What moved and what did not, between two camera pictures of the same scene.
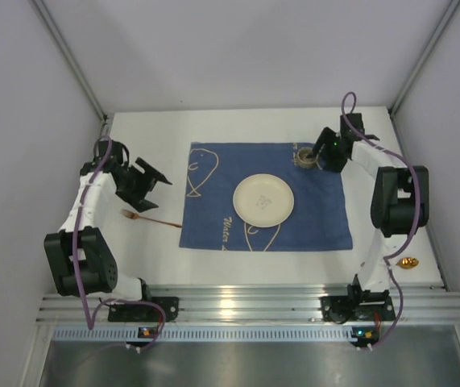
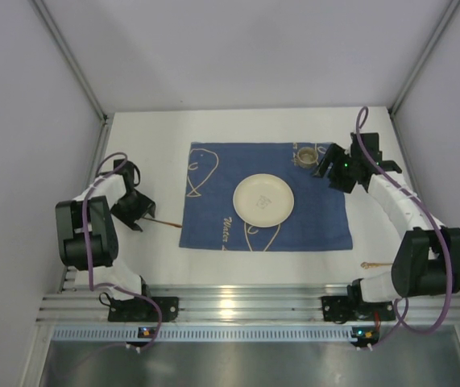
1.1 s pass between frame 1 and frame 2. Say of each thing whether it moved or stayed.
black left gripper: moved
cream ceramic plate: stayed
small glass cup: stayed
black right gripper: moved
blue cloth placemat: stayed
